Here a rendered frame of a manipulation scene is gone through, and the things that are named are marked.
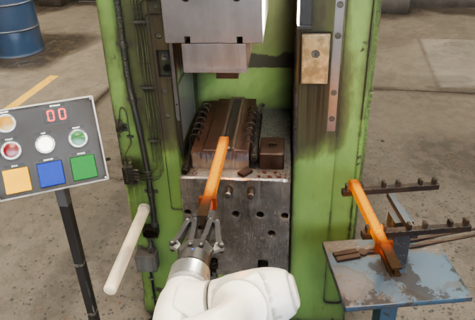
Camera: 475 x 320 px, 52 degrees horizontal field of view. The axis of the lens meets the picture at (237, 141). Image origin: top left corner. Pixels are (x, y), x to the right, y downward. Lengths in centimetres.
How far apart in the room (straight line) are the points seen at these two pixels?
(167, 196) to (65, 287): 94
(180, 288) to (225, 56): 78
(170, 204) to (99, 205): 125
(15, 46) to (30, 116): 451
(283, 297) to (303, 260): 123
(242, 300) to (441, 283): 97
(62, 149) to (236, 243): 69
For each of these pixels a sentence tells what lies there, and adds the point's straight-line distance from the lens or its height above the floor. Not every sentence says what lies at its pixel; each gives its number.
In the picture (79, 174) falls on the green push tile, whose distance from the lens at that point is 163.
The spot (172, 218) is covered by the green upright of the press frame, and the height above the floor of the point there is 57.
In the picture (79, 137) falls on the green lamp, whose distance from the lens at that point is 164.
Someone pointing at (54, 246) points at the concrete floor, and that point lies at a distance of 299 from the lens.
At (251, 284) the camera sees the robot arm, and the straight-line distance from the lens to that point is 89.
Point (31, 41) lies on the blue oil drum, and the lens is 618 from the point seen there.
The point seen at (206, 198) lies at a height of 109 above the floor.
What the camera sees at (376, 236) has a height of 94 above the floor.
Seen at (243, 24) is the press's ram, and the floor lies 142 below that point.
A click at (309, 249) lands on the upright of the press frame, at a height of 44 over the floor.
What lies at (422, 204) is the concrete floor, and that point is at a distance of 321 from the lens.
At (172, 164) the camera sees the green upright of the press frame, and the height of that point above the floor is 83.
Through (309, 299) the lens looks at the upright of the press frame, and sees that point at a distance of 230.
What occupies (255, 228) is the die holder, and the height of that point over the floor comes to 70.
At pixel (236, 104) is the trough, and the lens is 199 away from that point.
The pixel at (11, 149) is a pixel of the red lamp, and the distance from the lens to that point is 165.
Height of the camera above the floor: 183
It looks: 29 degrees down
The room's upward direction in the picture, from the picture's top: 2 degrees counter-clockwise
